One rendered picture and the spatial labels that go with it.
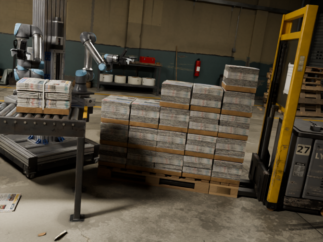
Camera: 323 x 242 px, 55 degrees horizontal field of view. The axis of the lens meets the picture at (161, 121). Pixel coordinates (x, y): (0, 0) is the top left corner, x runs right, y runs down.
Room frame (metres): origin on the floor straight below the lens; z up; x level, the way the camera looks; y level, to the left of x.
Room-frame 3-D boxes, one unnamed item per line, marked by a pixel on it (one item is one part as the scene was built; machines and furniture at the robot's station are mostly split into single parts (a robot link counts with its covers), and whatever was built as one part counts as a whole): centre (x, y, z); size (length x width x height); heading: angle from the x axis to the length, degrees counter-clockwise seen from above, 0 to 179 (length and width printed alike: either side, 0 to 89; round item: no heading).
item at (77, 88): (3.44, 0.93, 0.87); 0.15 x 0.15 x 0.10
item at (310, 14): (2.74, -1.12, 0.97); 0.09 x 0.09 x 1.75; 85
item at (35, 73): (3.06, 1.26, 0.98); 0.13 x 0.12 x 0.14; 113
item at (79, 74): (3.44, 0.93, 0.98); 0.13 x 0.12 x 0.14; 165
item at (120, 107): (3.17, 0.01, 0.42); 1.17 x 0.39 x 0.83; 85
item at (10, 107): (2.34, 1.21, 0.78); 0.47 x 0.05 x 0.05; 14
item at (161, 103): (3.15, -0.12, 0.86); 0.38 x 0.29 x 0.04; 174
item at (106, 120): (3.16, 0.01, 0.40); 1.16 x 0.38 x 0.51; 85
